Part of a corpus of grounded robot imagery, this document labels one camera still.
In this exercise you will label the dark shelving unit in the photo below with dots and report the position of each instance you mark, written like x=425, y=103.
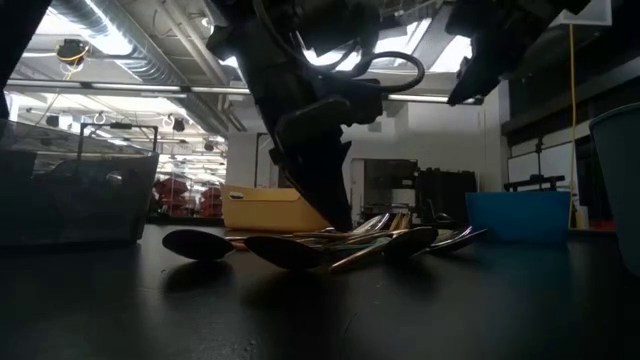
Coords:
x=390, y=175

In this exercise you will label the black cabinet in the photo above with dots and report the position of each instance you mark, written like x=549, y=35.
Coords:
x=450, y=195

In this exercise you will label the dark blue plastic bin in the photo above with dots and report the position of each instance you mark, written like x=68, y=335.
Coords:
x=520, y=220

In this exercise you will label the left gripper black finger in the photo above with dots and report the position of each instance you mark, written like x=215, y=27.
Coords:
x=320, y=150

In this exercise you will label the yellow plastic bin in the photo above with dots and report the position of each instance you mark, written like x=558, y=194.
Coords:
x=260, y=210

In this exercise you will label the red storage racks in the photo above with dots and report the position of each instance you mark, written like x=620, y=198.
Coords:
x=172, y=192

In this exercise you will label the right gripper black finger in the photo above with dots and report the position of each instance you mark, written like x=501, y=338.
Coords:
x=475, y=80

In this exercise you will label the small white container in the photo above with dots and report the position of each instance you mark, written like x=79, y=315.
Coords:
x=582, y=218

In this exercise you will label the long ceiling light bar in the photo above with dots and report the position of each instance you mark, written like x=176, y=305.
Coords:
x=125, y=87

